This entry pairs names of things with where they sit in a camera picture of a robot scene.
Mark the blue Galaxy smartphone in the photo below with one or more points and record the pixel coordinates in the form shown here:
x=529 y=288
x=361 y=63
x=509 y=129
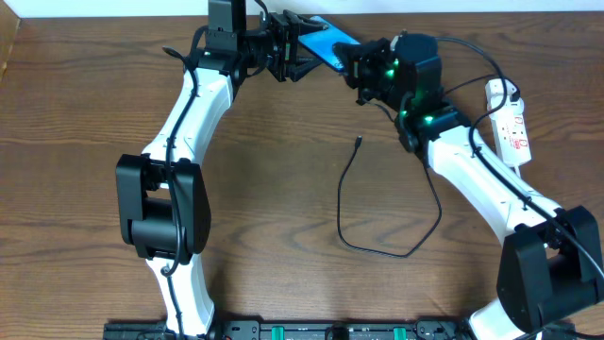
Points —
x=321 y=43

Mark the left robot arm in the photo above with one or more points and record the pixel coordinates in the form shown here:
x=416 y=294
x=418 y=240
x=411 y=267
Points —
x=163 y=204

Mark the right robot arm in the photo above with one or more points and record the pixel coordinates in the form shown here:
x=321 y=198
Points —
x=551 y=262

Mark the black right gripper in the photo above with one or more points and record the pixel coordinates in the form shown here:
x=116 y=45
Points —
x=364 y=71

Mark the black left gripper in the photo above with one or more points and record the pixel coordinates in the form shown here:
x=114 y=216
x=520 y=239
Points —
x=281 y=45

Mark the white power strip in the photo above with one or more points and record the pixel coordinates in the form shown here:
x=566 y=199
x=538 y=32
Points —
x=511 y=139

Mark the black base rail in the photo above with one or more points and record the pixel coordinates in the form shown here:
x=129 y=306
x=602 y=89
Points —
x=255 y=330

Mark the white USB charger plug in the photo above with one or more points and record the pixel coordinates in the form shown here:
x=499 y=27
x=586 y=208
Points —
x=503 y=97

